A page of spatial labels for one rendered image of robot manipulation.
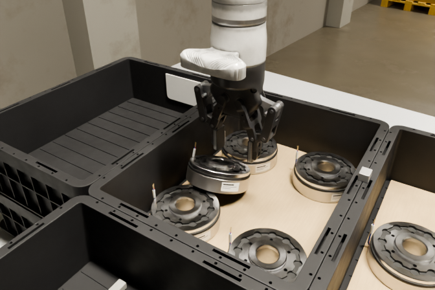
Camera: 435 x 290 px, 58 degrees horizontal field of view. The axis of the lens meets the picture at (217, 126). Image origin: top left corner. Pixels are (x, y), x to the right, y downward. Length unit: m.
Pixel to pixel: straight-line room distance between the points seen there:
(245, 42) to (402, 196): 0.39
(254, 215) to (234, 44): 0.27
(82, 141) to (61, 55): 1.28
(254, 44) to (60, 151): 0.47
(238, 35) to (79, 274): 0.37
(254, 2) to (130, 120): 0.49
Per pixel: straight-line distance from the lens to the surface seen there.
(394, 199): 0.71
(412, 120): 1.26
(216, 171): 0.60
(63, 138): 0.86
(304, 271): 0.43
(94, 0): 1.95
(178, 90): 0.88
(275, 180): 0.70
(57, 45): 2.07
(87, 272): 0.58
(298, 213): 0.64
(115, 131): 0.85
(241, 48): 0.49
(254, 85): 0.52
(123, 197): 0.58
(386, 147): 0.67
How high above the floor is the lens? 1.26
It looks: 30 degrees down
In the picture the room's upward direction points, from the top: straight up
